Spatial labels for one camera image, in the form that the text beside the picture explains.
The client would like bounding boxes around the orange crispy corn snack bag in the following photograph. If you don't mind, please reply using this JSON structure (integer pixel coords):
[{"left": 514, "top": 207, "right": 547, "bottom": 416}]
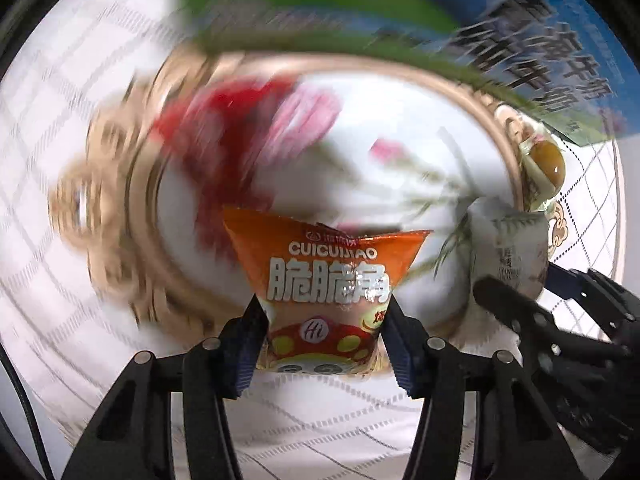
[{"left": 222, "top": 208, "right": 428, "bottom": 375}]

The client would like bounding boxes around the white cookie snack packet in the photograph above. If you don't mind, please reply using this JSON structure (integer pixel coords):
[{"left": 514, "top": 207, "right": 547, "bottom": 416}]
[{"left": 468, "top": 197, "right": 549, "bottom": 306}]

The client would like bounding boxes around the braised egg packet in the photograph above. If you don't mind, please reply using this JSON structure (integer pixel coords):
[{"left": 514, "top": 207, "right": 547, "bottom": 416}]
[{"left": 518, "top": 122, "right": 566, "bottom": 211}]

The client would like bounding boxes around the open cardboard box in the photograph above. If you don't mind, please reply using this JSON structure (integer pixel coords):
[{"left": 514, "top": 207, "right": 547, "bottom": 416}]
[{"left": 183, "top": 0, "right": 639, "bottom": 145}]

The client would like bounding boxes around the red blurred snack packet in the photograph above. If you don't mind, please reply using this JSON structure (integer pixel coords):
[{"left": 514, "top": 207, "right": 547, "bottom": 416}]
[{"left": 151, "top": 76, "right": 341, "bottom": 264}]

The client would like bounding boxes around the black cable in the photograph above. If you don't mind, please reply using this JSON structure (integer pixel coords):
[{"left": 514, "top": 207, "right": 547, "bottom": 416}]
[{"left": 0, "top": 343, "right": 57, "bottom": 480}]

